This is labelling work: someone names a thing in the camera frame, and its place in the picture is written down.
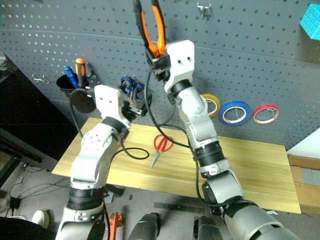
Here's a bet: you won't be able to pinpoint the screwdrivers in cup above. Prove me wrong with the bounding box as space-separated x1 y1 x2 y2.
74 57 87 88

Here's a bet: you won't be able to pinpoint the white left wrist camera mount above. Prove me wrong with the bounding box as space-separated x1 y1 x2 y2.
93 84 133 129

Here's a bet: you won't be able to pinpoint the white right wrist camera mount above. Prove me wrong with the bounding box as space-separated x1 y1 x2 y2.
163 39 196 94

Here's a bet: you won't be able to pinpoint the metal ruler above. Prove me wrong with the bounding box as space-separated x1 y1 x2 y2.
153 201 207 214

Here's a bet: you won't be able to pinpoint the black handled screwdriver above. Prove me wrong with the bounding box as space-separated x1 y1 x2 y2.
84 62 94 79

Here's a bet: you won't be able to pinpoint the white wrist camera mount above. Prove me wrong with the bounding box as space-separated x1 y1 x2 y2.
93 84 133 129
163 39 196 94

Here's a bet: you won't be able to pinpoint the red tape roll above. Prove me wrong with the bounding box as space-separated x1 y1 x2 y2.
252 104 281 126

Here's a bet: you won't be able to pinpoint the white shoe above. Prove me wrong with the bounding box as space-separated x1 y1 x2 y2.
30 209 51 230

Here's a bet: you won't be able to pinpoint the yellow tape roll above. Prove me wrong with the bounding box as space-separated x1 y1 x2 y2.
200 93 222 119

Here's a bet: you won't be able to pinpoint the dark rounded shape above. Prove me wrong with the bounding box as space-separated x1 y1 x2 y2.
126 212 162 240
193 214 224 240

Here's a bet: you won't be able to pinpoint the blue handled scissors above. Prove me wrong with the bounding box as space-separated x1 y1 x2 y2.
120 75 146 109

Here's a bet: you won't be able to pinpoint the black power adapter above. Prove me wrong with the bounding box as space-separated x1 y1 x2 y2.
8 196 21 210

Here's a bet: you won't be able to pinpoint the blue handled screwdriver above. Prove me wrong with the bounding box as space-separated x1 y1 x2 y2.
64 65 80 89

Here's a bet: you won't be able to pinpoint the thin black floor cable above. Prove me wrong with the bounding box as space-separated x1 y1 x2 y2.
0 163 71 218

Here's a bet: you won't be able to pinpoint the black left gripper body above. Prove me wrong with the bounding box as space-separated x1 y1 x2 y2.
121 96 149 118

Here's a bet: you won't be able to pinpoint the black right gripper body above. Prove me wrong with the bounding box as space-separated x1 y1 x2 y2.
150 55 172 82

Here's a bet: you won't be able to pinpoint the cyan foam block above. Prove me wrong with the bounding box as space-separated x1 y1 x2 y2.
299 3 320 41

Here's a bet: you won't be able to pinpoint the orange handled pliers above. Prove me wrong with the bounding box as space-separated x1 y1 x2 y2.
139 4 167 59

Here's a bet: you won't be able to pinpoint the black cabinet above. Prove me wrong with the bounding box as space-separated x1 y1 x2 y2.
0 51 80 187

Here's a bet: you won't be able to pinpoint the black round seat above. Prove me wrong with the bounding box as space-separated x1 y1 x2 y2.
0 216 57 240

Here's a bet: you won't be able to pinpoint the red handled scissors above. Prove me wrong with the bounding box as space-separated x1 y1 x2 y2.
149 133 175 169

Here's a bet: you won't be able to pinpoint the cardboard box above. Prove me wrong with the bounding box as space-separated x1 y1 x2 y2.
286 152 320 215

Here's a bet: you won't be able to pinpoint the blue tape roll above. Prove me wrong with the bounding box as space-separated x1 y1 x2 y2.
217 100 252 127

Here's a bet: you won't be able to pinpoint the double metal pegboard hook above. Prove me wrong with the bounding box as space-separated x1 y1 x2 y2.
195 1 212 20

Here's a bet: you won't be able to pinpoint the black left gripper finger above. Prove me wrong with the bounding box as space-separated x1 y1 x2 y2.
139 86 154 114
116 83 131 100

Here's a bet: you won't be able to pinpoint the orange tool on floor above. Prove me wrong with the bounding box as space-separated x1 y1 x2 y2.
106 211 124 236

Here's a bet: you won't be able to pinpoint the metal wire pegboard hook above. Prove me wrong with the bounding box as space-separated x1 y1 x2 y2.
31 73 51 85

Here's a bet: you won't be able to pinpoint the black tool cup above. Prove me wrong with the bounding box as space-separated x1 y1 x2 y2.
55 73 90 99

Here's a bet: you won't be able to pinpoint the dark grey pegboard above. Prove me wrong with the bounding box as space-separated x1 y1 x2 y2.
0 0 320 152

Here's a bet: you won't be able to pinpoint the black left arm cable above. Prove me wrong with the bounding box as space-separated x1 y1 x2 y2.
70 87 151 160

